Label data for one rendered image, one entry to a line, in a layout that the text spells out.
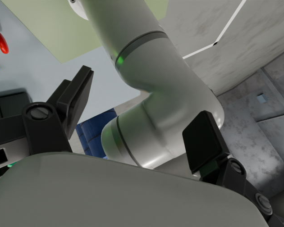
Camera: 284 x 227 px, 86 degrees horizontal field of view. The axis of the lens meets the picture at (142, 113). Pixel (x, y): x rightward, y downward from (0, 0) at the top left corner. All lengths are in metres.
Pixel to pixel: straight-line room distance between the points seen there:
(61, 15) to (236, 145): 11.69
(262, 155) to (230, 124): 2.67
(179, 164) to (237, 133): 11.72
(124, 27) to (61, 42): 0.21
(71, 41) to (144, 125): 0.29
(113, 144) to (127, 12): 0.17
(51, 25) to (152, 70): 0.24
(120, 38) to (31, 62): 0.36
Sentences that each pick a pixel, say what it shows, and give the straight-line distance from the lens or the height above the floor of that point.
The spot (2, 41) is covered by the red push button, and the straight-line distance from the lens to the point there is 0.42.
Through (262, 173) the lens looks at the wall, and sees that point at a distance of 12.61.
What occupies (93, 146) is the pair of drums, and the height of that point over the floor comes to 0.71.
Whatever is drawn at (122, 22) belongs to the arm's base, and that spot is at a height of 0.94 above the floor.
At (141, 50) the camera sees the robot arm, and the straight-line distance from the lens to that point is 0.21.
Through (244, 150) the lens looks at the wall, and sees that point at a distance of 12.03.
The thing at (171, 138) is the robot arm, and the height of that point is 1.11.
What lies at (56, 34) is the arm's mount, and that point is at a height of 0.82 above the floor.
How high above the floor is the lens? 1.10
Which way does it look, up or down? 13 degrees down
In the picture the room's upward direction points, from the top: 153 degrees clockwise
